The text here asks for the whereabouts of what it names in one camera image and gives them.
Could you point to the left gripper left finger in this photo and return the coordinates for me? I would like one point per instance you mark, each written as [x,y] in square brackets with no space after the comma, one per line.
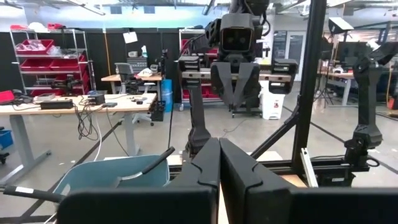
[192,202]

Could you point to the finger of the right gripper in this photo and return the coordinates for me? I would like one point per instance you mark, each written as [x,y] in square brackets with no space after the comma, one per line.
[224,81]
[250,81]

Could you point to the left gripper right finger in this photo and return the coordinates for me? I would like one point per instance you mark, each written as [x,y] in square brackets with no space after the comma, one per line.
[248,199]

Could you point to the black steel-necked utensil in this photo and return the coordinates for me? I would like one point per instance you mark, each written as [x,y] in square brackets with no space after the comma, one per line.
[158,160]

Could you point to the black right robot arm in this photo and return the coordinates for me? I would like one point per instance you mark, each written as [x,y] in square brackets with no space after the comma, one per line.
[197,124]

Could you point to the white trash bin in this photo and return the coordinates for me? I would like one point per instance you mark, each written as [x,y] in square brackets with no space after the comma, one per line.
[272,109]

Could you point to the blue barrel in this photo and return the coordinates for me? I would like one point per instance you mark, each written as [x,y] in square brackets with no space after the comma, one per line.
[167,93]

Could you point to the black computer box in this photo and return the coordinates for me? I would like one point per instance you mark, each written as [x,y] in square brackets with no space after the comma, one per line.
[158,111]

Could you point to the wooden-top desk grey legs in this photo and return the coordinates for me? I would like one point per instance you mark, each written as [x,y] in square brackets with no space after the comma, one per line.
[130,104]

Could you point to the grey office chair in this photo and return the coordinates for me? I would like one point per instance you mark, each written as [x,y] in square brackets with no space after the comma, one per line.
[124,70]

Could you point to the blue plastic bin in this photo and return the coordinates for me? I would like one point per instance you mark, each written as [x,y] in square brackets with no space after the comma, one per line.
[93,174]

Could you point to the white light panel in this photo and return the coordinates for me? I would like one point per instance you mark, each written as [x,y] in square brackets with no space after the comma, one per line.
[340,25]

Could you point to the black flat box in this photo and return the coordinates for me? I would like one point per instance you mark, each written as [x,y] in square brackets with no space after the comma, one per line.
[56,104]

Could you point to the blue crate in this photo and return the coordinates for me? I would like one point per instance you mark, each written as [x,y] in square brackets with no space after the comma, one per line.
[5,139]

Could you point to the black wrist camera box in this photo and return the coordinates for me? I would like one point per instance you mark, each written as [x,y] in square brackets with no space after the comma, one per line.
[237,39]

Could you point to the black diagonal frame brace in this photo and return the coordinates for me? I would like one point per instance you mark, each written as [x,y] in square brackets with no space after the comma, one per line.
[276,133]

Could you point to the black frame post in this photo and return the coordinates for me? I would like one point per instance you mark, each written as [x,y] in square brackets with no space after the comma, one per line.
[311,77]

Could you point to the white metal bracket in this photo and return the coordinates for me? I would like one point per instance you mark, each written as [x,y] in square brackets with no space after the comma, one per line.
[309,169]

